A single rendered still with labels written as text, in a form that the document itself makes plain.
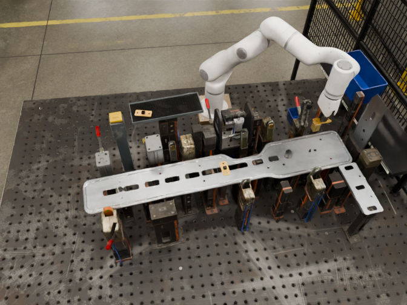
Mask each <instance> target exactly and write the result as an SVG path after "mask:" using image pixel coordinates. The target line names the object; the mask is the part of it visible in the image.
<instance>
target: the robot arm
mask: <svg viewBox="0 0 407 305"><path fill-rule="evenodd" d="M275 42H277V43H278V44H279V45H280V46H281V47H283V48H284V49H285V50H286V51H288V52H289V53H290V54H292V55H293V56H294V57H296V58H297V59H298V60H299V61H301V62H302V63H303V64H305V65H308V66H310V65H314V64H319V63H327V64H332V65H333V68H332V70H331V72H330V75H329V78H328V81H327V83H326V85H325V89H324V90H323V91H322V93H321V95H320V97H319V99H318V105H319V107H320V114H319V116H318V118H319V119H320V118H322V119H321V121H320V122H326V121H327V120H328V118H329V120H333V118H334V116H335V115H336V113H337V110H338V108H339V105H340V98H342V97H343V95H344V93H345V90H346V88H347V86H348V84H349V82H350V81H351V80H352V79H353V78H354V77H355V76H356V75H357V74H358V73H359V71H360V65H359V63H358V62H357V61H356V60H355V59H353V58H352V57H351V56H350V55H348V54H347V53H345V52H344V51H342V50H339V49H337V48H333V47H318V46H316V45H314V44H313V43H312V42H311V41H309V40H308V39H307V38H306V37H304V36H303V35H302V34H300V33H299V32H298V31H297V30H296V29H294V28H293V27H292V26H290V25H289V24H288V23H286V22H285V21H284V20H283V19H280V18H278V17H274V16H273V17H269V18H267V19H265V20H264V21H263V22H262V23H261V25H260V28H259V29H258V30H256V31H255V32H253V33H251V34H250V35H249V36H247V37H246V38H244V39H242V40H241V41H240V42H238V43H236V44H234V45H233V46H231V47H230V48H228V49H226V50H222V51H220V52H218V53H216V54H215V55H214V56H212V57H210V58H209V59H207V60H206V61H205V62H203V63H202V64H201V66H200V68H199V74H200V76H201V78H202V79H203V80H205V81H206V82H205V98H204V99H203V100H202V101H201V103H202V106H203V113H201V115H203V116H204V117H206V118H208V119H209V115H208V110H207V108H206V104H205V99H206V98H207V99H208V101H209V104H210V113H211V119H214V110H215V109H216V108H218V109H219V111H221V110H227V108H228V105H227V103H226V102H225V101H224V99H223V98H224V91H225V84H226V82H227V80H228V79H229V77H230V75H231V73H232V72H233V70H234V67H235V66H236V65H239V64H241V63H242V62H248V61H249V60H251V59H252V58H254V57H256V56H257V55H258V54H260V53H261V52H263V51H264V50H265V49H267V48H268V47H269V46H271V45H272V44H273V43H275ZM220 115H221V113H220Z"/></svg>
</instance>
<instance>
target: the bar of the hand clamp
mask: <svg viewBox="0 0 407 305"><path fill-rule="evenodd" d="M311 108H312V105H311V101H310V100H309V99H308V100H305V99H304V100H303V102H302V107H301V111H300V117H299V123H300V127H301V124H302V121H303V122H304V125H303V127H306V121H307V118H308V113H309V110H310V109H311ZM300 127H299V128H300Z"/></svg>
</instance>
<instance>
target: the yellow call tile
mask: <svg viewBox="0 0 407 305"><path fill-rule="evenodd" d="M109 116H110V123H115V122H121V121H122V115H121V112H120V111H119V112H115V113H109Z"/></svg>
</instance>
